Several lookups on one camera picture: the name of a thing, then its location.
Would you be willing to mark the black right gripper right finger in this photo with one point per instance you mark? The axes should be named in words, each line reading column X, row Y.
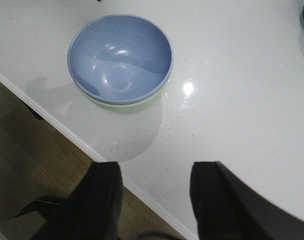
column 225, row 208

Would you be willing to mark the light green bowl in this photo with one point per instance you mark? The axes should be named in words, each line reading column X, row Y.
column 128, row 108

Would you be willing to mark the blue bowl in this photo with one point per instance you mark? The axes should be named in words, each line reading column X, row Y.
column 120, row 59

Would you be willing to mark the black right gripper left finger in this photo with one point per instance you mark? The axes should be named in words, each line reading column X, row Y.
column 92, row 210

